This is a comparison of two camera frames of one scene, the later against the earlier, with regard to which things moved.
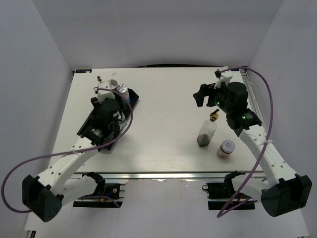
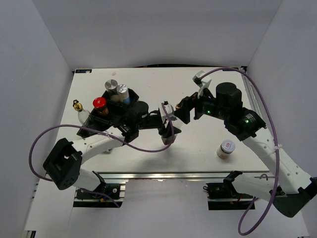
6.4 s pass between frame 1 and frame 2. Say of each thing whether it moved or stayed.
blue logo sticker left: stayed
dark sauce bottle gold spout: moved
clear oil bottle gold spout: moved
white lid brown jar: stayed
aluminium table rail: stayed
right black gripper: moved
